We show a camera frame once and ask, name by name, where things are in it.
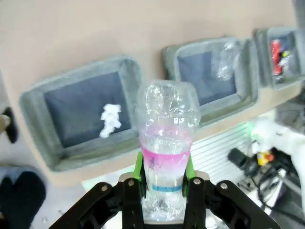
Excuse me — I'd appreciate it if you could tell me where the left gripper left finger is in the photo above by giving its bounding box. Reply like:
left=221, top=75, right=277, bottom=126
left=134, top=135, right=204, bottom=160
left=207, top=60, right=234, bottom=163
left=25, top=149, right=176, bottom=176
left=49, top=151, right=146, bottom=229

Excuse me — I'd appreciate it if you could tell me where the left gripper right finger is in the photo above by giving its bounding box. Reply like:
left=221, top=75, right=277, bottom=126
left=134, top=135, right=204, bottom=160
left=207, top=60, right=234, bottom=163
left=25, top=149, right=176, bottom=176
left=182, top=154, right=281, bottom=229

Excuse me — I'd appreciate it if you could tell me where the plastic bottle with pink label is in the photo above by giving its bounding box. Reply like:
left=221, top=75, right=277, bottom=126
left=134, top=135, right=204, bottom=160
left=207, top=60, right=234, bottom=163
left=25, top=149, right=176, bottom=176
left=134, top=79, right=201, bottom=221

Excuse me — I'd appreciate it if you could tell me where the white paper ball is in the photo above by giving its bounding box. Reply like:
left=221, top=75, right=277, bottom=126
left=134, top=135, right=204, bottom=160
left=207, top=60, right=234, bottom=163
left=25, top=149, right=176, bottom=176
left=99, top=103, right=123, bottom=139

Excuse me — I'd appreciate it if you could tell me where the crushed clear plastic cup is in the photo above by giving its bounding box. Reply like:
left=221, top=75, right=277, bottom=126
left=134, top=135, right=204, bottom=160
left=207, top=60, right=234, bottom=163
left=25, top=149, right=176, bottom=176
left=216, top=40, right=242, bottom=81

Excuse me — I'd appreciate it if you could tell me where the crushed silver drink can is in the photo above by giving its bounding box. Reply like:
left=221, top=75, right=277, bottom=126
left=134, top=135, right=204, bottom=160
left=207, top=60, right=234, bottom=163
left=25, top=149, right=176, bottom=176
left=277, top=49, right=299, bottom=77

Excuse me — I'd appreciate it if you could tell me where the crushed red drink can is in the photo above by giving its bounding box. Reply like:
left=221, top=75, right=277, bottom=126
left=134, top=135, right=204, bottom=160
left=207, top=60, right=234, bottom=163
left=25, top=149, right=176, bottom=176
left=270, top=39, right=285, bottom=75

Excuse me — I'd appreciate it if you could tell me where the black shoe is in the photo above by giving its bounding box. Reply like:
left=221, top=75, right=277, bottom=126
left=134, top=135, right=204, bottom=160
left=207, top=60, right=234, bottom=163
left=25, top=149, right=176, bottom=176
left=0, top=107, right=19, bottom=144
left=0, top=167, right=47, bottom=229

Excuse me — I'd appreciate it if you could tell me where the grey fabric basket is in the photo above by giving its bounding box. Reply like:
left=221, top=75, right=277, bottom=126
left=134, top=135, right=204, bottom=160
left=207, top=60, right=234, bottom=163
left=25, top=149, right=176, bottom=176
left=19, top=54, right=144, bottom=173
left=253, top=26, right=305, bottom=91
left=162, top=35, right=261, bottom=129

